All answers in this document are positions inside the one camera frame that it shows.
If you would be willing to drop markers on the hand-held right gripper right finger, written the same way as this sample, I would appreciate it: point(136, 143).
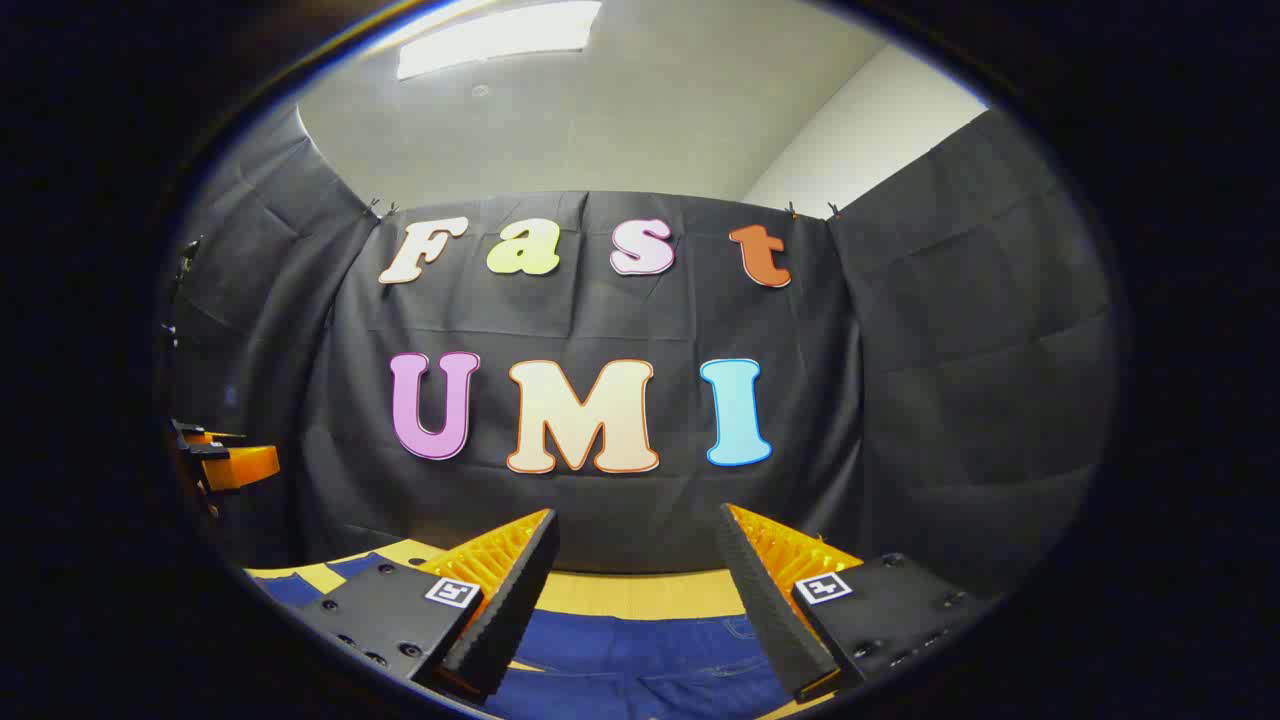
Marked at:
point(765, 600)

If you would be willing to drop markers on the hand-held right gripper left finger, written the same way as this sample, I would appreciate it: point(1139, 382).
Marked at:
point(510, 610)

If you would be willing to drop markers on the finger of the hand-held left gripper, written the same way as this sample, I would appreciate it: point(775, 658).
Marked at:
point(245, 467)
point(215, 437)

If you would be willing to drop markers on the blue denim jeans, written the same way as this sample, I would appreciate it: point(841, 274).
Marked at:
point(640, 660)

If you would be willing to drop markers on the black backdrop cloth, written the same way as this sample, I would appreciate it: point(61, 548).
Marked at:
point(600, 320)

